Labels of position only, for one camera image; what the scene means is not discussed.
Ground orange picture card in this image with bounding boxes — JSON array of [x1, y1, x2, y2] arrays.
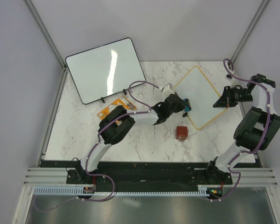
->
[[97, 95, 137, 120]]

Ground aluminium rail frame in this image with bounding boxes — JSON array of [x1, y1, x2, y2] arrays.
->
[[24, 168, 68, 186]]

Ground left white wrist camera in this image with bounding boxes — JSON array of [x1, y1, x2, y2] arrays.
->
[[161, 83, 175, 98]]

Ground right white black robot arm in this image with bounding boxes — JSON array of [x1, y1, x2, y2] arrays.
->
[[204, 74, 280, 184]]

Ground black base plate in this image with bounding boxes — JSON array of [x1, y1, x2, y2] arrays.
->
[[66, 161, 232, 191]]

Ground light blue cable duct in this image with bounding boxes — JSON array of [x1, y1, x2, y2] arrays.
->
[[33, 186, 209, 196]]

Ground brown square box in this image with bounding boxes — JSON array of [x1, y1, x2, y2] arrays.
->
[[175, 126, 188, 141]]

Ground large black framed whiteboard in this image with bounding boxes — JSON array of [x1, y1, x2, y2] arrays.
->
[[65, 38, 146, 105]]

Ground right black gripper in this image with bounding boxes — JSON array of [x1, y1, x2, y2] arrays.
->
[[213, 86, 252, 108]]

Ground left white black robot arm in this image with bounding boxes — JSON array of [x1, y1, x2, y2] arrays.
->
[[75, 92, 191, 183]]

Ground blue whiteboard eraser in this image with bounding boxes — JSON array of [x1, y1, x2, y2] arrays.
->
[[183, 98, 192, 112]]

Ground small yellow framed whiteboard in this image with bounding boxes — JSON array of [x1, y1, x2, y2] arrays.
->
[[173, 66, 227, 130]]

